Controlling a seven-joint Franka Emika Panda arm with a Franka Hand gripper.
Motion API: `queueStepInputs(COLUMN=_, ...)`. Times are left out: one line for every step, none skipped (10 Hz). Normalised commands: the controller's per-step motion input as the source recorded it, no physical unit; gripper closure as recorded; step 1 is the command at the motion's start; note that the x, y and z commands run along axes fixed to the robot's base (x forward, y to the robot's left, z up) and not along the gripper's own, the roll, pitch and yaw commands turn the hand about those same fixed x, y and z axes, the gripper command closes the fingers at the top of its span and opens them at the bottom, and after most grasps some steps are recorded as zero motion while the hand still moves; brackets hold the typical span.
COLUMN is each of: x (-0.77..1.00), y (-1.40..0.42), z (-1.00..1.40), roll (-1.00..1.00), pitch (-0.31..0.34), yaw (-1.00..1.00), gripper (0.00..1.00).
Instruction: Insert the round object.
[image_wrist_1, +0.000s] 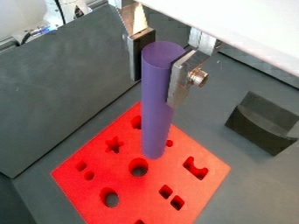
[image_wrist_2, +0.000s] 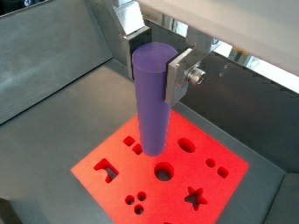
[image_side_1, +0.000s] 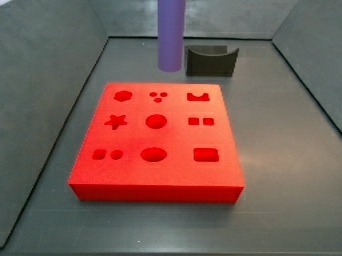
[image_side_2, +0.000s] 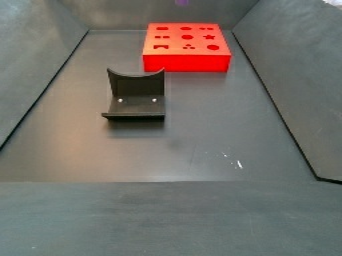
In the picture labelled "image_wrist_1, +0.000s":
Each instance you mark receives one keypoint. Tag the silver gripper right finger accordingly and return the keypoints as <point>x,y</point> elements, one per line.
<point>188,73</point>

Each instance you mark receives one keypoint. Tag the purple cylinder peg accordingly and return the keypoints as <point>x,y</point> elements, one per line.
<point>158,56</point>

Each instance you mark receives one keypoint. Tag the black holder block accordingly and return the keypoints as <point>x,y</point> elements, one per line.
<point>266,124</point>

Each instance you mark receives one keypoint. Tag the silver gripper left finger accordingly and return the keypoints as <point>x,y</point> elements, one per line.
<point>139,35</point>

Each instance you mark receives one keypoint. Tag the grey upright panel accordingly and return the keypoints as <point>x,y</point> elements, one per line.
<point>58,81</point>

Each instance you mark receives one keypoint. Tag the red shape-sorting board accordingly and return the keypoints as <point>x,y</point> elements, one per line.
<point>118,187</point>

